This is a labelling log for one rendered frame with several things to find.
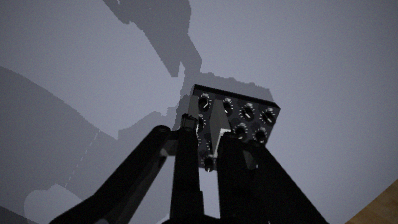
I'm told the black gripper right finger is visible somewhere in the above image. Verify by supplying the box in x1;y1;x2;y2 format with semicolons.
209;99;329;224

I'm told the black knob box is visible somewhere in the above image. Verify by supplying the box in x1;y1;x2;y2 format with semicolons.
193;84;280;172

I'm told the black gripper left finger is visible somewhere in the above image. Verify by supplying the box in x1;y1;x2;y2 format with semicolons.
49;95;205;224

